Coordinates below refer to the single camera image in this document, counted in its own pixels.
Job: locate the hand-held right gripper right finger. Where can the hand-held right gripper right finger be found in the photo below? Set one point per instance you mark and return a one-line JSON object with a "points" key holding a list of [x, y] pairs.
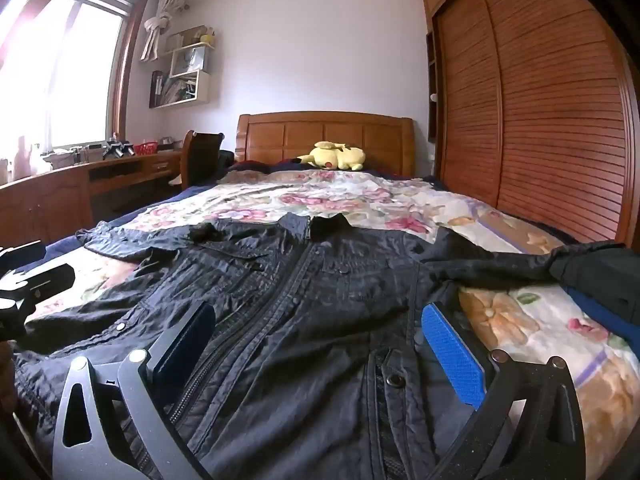
{"points": [[450, 355]]}

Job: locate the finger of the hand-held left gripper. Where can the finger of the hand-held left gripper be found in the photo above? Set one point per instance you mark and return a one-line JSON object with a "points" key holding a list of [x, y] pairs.
{"points": [[50, 280], [25, 252]]}

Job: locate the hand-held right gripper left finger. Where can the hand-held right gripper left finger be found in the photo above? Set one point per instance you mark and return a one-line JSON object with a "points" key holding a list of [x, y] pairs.
{"points": [[180, 345]]}

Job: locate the black jacket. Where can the black jacket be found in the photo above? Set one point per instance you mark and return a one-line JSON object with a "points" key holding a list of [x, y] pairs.
{"points": [[310, 320]]}

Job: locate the black garment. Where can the black garment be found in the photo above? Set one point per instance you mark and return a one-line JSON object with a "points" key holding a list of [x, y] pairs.
{"points": [[600, 267]]}

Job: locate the wooden desk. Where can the wooden desk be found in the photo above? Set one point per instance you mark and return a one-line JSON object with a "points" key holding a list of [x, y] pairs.
{"points": [[55, 190]]}

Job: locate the black device on desk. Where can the black device on desk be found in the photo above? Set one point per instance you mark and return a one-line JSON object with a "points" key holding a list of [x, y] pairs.
{"points": [[117, 149]]}

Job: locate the red basket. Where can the red basket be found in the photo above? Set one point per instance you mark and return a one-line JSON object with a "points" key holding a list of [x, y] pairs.
{"points": [[145, 149]]}

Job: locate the blue garment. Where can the blue garment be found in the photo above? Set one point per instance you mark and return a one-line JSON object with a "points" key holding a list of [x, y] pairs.
{"points": [[607, 320]]}

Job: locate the window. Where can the window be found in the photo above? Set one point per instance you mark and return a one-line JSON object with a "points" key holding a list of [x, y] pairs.
{"points": [[65, 75]]}

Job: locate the floral blanket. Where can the floral blanket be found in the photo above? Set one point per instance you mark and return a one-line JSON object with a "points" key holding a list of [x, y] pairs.
{"points": [[360, 195]]}

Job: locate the wooden chair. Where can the wooden chair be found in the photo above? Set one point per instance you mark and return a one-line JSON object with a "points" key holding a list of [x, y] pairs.
{"points": [[200, 157]]}

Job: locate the yellow plush toy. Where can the yellow plush toy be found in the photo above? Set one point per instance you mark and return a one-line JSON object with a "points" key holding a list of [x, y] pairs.
{"points": [[332, 156]]}

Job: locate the wooden bed headboard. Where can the wooden bed headboard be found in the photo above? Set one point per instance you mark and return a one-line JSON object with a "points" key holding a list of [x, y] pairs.
{"points": [[325, 137]]}

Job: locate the tied beige curtain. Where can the tied beige curtain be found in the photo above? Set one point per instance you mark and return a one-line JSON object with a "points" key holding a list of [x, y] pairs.
{"points": [[159, 22]]}

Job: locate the wooden slatted wardrobe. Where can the wooden slatted wardrobe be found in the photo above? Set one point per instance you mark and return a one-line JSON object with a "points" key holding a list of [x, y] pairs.
{"points": [[545, 100]]}

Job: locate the white wall shelf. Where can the white wall shelf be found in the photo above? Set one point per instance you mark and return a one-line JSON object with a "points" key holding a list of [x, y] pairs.
{"points": [[187, 75]]}

